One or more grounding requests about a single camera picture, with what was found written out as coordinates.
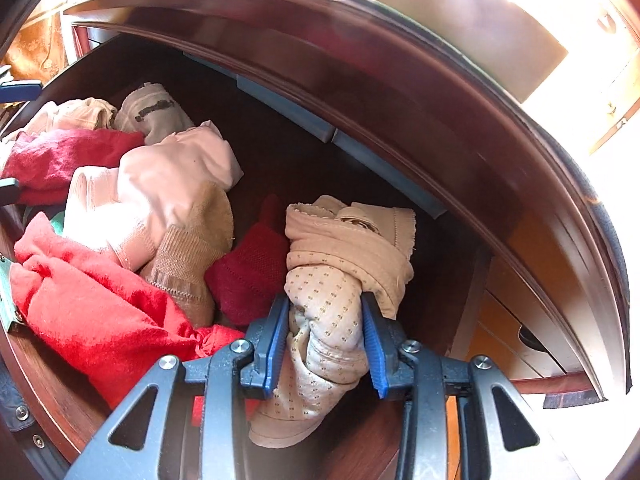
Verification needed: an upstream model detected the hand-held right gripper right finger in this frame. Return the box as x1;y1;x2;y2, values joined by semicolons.
361;291;581;480

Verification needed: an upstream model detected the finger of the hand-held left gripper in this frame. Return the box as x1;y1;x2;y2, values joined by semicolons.
0;177;21;207
0;79;44;104

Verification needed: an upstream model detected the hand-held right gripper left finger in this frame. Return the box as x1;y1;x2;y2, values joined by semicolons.
65;292;292;480

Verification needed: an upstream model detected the pale pink underwear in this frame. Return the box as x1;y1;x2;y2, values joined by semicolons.
0;99;118;143

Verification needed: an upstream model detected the dark red towel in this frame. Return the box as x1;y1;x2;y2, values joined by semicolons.
1;128;146;207

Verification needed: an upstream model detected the beige dotted underwear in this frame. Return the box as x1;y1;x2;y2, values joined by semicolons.
247;194;417;448

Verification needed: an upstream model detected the peach pink underwear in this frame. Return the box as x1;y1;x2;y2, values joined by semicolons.
62;120;244;271

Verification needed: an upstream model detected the bright red underwear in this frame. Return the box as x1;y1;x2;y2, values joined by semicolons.
9;211;261;411

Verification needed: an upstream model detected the dark wooden drawer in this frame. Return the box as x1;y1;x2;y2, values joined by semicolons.
0;30;493;466

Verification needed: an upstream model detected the tan knit underwear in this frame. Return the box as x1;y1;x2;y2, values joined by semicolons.
139;180;235;328

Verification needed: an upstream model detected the grey beige underwear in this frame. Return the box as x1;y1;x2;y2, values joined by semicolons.
112;82;196;147

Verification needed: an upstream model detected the orange patterned cloth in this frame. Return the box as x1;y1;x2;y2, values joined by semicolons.
5;12;68;83

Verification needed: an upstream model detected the orange wooden cabinet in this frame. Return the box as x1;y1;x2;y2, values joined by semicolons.
450;210;601;396

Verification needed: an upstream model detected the red plastic band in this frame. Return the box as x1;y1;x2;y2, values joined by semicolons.
510;374;598;395

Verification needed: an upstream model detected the grey plastic guide strip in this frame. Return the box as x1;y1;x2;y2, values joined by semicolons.
182;52;448;218

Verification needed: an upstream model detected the orange wooden door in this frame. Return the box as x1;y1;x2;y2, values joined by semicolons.
587;0;640;156

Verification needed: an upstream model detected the dark cabinet handle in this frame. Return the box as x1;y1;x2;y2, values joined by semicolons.
517;325;551;353

